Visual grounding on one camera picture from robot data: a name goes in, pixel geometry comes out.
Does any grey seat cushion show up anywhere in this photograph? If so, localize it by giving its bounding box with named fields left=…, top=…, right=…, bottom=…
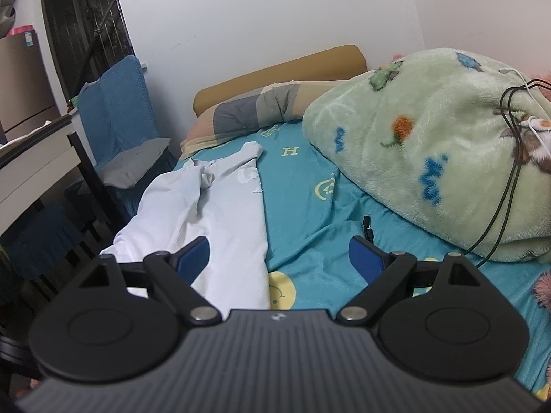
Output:
left=98, top=138, right=172, bottom=189

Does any blue covered chair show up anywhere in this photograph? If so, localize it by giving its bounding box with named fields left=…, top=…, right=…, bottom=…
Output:
left=64, top=54, right=178, bottom=220

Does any plaid pillow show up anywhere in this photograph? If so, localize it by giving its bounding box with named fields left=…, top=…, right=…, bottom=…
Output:
left=180, top=80, right=345, bottom=161

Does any blue covered stool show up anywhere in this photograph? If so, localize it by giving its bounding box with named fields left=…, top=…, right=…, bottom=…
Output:
left=6, top=204, right=89, bottom=285

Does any teal printed bed sheet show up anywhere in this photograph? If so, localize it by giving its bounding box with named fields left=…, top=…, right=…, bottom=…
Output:
left=170, top=118, right=551, bottom=401

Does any tan headboard cushion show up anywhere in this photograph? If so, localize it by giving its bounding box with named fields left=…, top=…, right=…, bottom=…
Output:
left=192, top=44, right=368, bottom=117

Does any pink fluffy cloth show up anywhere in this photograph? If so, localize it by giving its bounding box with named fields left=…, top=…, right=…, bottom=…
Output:
left=532, top=270, right=551, bottom=310

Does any white desk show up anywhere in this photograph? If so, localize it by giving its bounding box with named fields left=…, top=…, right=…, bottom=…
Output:
left=0, top=114, right=84, bottom=235

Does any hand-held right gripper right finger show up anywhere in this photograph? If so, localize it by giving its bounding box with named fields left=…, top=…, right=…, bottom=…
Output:
left=335, top=236, right=484, bottom=326

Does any bronze refrigerator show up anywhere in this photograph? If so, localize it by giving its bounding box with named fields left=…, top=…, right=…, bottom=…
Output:
left=0, top=31, right=60, bottom=144

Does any black cable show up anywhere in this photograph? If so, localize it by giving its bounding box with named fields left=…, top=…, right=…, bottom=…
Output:
left=363, top=78, right=551, bottom=269

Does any white cable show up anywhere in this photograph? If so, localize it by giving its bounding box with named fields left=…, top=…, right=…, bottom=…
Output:
left=499, top=67, right=551, bottom=160

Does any white garment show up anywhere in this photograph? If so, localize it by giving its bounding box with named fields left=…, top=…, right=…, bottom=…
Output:
left=99, top=141, right=272, bottom=310

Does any dark window grille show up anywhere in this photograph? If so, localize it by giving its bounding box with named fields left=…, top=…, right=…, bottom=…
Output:
left=32, top=0, right=134, bottom=115

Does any black wooden chair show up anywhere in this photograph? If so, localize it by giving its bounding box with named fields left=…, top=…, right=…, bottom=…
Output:
left=26, top=131, right=130, bottom=297

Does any green fleece printed blanket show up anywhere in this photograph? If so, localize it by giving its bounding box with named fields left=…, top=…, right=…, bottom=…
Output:
left=302, top=47, right=551, bottom=264

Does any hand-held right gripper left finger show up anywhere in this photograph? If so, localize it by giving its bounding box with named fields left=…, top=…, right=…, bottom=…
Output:
left=77, top=236, right=223, bottom=326

